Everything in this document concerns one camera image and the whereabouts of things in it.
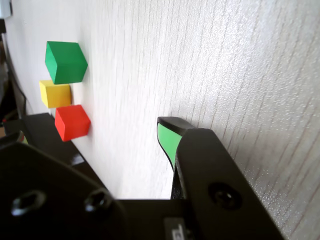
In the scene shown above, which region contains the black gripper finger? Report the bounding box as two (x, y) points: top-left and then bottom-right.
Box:
(156, 116), (286, 240)
(0, 132), (124, 240)

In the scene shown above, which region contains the red wooden cube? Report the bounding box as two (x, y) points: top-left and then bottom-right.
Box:
(54, 104), (91, 143)

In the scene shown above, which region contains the yellow wooden cube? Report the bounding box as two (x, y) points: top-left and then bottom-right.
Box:
(38, 79), (73, 109)

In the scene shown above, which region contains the green wooden cube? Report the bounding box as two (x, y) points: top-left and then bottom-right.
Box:
(44, 41), (89, 85)

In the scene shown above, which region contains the black cardboard box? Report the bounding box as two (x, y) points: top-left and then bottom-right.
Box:
(3, 112), (111, 193)

